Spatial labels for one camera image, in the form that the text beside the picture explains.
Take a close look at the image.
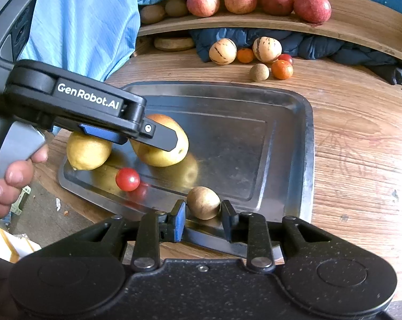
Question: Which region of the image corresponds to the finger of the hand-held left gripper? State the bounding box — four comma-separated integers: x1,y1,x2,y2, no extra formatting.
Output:
139,122,179,153
79,123,129,145

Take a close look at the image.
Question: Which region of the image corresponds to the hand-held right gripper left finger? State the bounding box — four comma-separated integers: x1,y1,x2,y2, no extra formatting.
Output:
84,199,187,273

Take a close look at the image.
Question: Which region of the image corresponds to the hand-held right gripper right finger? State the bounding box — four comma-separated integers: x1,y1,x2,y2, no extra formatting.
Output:
221,200,331,273

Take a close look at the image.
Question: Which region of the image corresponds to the yellow lemon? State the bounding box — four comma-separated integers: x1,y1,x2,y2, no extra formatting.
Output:
66,131,112,171

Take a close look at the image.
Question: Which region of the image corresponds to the small brown round fruit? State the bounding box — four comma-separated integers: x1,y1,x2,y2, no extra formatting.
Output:
249,63,270,81
187,187,221,220

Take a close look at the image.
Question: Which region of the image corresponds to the metal tray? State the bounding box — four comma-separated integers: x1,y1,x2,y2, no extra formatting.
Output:
58,82,314,261

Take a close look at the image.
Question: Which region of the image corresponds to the striped pepino melon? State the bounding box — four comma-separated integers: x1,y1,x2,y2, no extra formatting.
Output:
209,38,237,65
253,37,282,62

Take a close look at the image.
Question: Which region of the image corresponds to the person's left hand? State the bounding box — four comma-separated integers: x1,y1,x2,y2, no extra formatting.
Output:
0,140,50,219

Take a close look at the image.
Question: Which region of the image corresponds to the light blue cloth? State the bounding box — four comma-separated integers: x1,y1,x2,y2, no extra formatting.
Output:
17,0,170,84

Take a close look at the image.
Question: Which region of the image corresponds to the tan flat round disc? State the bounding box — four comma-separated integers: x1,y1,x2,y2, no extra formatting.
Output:
154,36,195,51

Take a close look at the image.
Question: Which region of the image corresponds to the brown kiwi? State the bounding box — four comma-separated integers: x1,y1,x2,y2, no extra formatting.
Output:
164,0,189,17
140,4,166,25

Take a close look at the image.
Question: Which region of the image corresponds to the red apple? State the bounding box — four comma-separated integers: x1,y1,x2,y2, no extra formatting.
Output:
293,0,332,24
224,0,257,14
187,0,220,17
259,0,294,16

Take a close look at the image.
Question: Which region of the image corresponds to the white yellow cardboard box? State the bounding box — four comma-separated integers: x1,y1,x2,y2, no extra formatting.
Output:
0,227,41,264

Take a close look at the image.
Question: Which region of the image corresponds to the dark blue quilted jacket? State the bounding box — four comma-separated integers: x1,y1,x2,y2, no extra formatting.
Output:
189,28,402,85

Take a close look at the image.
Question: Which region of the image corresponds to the wooden desk shelf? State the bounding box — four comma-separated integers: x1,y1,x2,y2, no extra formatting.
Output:
134,0,402,65

